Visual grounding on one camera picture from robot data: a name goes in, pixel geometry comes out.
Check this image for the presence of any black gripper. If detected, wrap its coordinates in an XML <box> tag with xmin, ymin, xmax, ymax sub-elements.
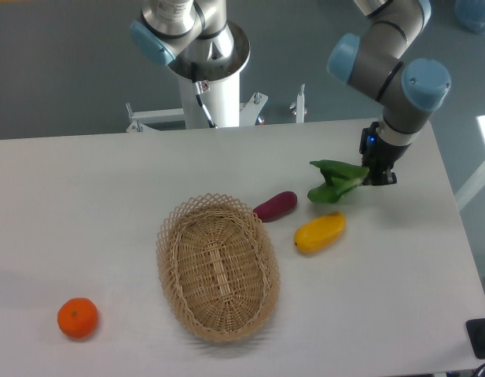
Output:
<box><xmin>359</xmin><ymin>121</ymin><xmax>409</xmax><ymax>185</ymax></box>

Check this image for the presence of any green leafy vegetable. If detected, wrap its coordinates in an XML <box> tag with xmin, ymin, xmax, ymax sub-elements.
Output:
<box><xmin>307</xmin><ymin>159</ymin><xmax>369</xmax><ymax>203</ymax></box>

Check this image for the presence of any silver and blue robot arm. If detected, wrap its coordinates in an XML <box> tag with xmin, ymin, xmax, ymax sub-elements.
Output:
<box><xmin>130</xmin><ymin>1</ymin><xmax>450</xmax><ymax>185</ymax></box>

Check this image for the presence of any yellow mango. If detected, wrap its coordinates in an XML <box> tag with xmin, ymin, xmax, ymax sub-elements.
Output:
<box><xmin>293</xmin><ymin>211</ymin><xmax>347</xmax><ymax>254</ymax></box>

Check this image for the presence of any purple sweet potato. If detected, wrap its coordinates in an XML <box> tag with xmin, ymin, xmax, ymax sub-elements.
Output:
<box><xmin>253</xmin><ymin>191</ymin><xmax>298</xmax><ymax>222</ymax></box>

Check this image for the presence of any woven wicker basket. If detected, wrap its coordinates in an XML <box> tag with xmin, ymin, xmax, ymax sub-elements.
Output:
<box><xmin>156</xmin><ymin>193</ymin><xmax>280</xmax><ymax>342</ymax></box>

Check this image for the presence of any black device at table edge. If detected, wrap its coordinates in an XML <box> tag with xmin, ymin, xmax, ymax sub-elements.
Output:
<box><xmin>465</xmin><ymin>318</ymin><xmax>485</xmax><ymax>360</ymax></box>

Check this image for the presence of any orange tangerine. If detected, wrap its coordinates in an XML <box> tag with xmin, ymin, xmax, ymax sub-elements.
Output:
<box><xmin>57</xmin><ymin>298</ymin><xmax>99</xmax><ymax>340</ymax></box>

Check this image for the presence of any white metal clamp post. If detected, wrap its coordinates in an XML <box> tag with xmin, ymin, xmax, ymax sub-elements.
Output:
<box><xmin>289</xmin><ymin>83</ymin><xmax>308</xmax><ymax>123</ymax></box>

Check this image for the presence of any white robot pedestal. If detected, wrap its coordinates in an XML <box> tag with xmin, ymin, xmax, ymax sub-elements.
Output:
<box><xmin>169</xmin><ymin>20</ymin><xmax>250</xmax><ymax>130</ymax></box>

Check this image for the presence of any black cable on pedestal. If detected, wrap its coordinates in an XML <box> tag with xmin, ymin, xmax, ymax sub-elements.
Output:
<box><xmin>189</xmin><ymin>61</ymin><xmax>218</xmax><ymax>130</ymax></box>

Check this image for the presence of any white metal frame bracket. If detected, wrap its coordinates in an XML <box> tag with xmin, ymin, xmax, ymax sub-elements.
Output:
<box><xmin>126</xmin><ymin>92</ymin><xmax>269</xmax><ymax>133</ymax></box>

